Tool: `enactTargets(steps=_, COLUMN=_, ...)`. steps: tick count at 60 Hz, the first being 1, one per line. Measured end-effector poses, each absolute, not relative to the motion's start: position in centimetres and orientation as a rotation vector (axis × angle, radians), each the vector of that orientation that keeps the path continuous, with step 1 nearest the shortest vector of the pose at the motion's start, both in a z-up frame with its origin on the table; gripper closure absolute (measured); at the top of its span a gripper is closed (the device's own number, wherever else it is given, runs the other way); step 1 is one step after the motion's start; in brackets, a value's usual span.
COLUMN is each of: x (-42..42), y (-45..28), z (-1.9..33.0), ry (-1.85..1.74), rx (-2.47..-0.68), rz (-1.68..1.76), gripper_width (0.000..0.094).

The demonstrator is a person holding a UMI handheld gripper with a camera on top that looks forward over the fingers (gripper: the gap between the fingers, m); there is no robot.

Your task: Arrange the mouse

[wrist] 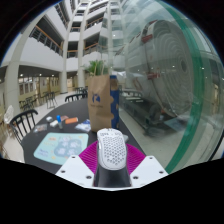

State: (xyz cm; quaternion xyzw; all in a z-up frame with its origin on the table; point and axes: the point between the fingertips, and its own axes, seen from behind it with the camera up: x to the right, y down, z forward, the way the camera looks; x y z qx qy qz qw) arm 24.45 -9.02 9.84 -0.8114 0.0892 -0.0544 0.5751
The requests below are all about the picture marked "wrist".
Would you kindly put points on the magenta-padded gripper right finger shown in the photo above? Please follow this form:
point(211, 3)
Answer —
point(146, 168)

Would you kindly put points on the white lattice chair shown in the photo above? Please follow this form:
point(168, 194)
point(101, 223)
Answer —
point(8, 115)

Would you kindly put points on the blue white plastic packet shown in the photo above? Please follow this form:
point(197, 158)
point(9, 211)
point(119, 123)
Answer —
point(83, 126)

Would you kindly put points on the grey phone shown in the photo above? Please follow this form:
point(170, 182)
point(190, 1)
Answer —
point(125, 137)

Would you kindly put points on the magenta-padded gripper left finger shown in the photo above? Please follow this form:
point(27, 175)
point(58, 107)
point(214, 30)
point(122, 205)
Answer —
point(75, 168)

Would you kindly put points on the green potted plant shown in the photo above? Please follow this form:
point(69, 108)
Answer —
point(96, 66)

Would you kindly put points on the small grey packet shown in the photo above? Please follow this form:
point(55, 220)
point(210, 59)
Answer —
point(49, 118)

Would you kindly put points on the group of dark chairs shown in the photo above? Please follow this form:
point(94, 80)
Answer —
point(40, 99)

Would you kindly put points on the small blue-capped bottle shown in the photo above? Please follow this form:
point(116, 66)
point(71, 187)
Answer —
point(59, 121)

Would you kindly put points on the light green printed mouse pad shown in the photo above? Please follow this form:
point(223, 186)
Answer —
point(61, 146)

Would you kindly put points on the orange flat packet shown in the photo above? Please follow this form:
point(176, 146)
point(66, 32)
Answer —
point(71, 120)

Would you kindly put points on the brown paper bag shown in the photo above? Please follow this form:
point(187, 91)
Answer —
point(101, 101)

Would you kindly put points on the white perforated computer mouse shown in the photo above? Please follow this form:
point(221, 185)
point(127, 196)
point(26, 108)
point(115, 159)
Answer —
point(111, 150)

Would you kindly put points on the black slatted chair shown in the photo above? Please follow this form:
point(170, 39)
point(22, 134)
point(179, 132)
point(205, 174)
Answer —
point(21, 125)
point(75, 97)

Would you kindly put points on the clear plastic packet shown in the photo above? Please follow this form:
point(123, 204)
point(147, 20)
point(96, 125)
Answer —
point(40, 128)

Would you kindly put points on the small white packet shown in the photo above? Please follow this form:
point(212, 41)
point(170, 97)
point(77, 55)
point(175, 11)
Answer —
point(53, 123)

